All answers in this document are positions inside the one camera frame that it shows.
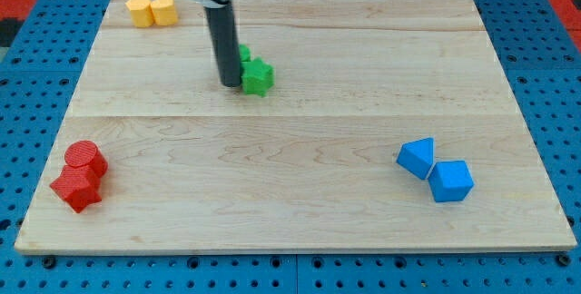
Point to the green circle block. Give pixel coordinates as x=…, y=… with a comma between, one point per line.
x=245, y=53

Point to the green star block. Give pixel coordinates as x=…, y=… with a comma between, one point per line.
x=257, y=77

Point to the light wooden board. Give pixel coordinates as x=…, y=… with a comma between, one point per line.
x=197, y=168

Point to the blue triangle block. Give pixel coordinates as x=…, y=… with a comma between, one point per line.
x=417, y=157

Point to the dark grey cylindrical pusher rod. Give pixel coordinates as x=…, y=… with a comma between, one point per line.
x=225, y=42

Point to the blue cube block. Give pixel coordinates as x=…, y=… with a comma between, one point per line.
x=450, y=181

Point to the yellow heart block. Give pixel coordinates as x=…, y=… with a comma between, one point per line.
x=164, y=12

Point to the yellow hexagon block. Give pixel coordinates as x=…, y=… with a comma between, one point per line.
x=140, y=12

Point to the red cylinder block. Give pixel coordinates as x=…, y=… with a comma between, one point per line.
x=86, y=153

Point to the red star block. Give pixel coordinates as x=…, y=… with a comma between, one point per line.
x=78, y=187

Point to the blue perforated base mat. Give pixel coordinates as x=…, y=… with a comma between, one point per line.
x=38, y=75

